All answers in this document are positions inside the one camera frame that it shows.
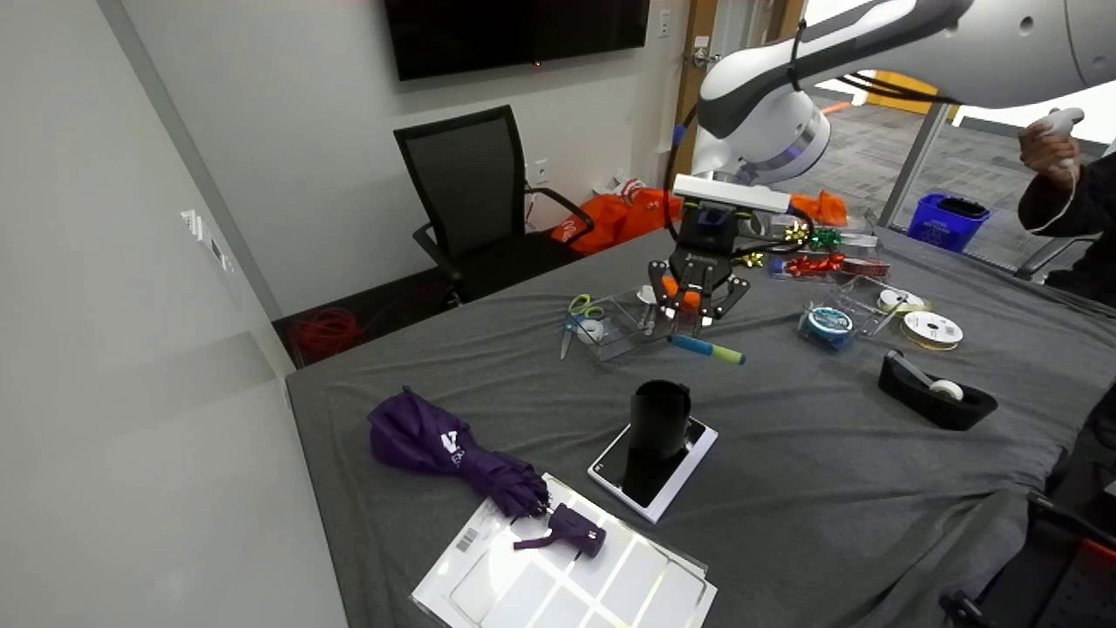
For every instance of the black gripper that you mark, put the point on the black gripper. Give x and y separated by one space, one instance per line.
704 259

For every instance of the blue green scissors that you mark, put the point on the blue green scissors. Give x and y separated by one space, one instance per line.
714 349

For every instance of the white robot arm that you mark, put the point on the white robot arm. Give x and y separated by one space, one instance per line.
759 123

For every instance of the green left scissors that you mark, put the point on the green left scissors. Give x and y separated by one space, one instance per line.
578 323

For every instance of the black cup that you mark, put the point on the black cup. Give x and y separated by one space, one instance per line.
656 439

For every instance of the person hand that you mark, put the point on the person hand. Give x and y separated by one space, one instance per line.
1052 156

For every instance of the clear plastic tray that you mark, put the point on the clear plastic tray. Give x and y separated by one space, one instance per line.
621 326

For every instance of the orange bag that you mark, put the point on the orange bag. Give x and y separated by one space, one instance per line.
614 219

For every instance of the blue ribbon spool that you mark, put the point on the blue ribbon spool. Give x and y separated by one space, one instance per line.
828 326

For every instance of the grey table cloth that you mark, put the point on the grey table cloth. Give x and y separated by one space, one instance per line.
826 501

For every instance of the black office chair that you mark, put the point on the black office chair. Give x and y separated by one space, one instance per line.
472 182

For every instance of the white yellow ribbon spool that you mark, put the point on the white yellow ribbon spool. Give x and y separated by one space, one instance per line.
931 331

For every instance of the blue bin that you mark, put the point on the blue bin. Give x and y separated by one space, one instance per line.
948 222

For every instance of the white sheet stack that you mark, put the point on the white sheet stack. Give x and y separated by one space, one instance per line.
578 568

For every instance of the purple folded umbrella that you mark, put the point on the purple folded umbrella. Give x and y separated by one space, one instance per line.
425 439

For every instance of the wall television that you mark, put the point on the wall television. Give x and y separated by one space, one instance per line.
454 35

